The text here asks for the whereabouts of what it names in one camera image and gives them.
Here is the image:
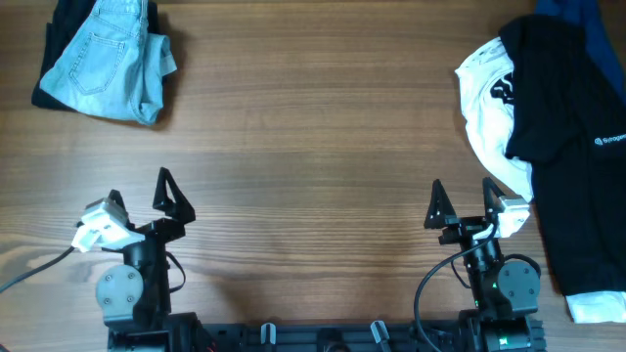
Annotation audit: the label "white printed t-shirt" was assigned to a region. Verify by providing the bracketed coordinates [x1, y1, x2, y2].
[455, 37, 533, 201]

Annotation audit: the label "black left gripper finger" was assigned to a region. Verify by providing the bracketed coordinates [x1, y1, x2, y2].
[153, 167, 196, 224]
[108, 190, 129, 226]

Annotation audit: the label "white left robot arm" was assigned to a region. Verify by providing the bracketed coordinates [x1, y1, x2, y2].
[96, 167, 197, 351]

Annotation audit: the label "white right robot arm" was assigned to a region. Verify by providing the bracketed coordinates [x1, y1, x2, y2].
[414, 177, 546, 351]

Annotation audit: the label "blue garment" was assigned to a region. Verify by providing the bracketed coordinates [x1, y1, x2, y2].
[535, 0, 625, 102]

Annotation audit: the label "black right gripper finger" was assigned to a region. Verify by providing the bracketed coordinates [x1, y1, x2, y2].
[424, 179, 459, 229]
[482, 177, 504, 220]

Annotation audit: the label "light blue denim shorts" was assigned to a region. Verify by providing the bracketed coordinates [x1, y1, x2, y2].
[38, 0, 178, 126]

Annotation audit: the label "folded dark green garment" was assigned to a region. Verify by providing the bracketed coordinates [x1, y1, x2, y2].
[30, 0, 160, 111]

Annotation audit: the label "black logo t-shirt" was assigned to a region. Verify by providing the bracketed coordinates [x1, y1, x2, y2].
[499, 15, 625, 295]

